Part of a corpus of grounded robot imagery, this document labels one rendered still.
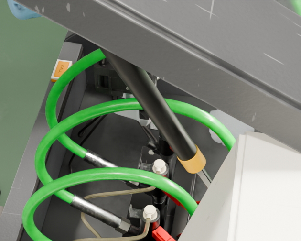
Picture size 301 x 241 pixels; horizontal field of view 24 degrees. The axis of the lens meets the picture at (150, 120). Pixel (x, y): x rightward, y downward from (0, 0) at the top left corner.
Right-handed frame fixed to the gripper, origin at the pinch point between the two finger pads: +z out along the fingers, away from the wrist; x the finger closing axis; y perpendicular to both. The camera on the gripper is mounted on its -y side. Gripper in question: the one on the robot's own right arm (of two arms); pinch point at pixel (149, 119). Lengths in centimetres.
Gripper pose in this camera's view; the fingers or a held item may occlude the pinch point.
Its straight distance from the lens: 106.6
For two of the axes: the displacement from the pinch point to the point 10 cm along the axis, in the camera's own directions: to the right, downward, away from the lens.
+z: 0.0, 6.4, 7.7
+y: -9.9, -1.3, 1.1
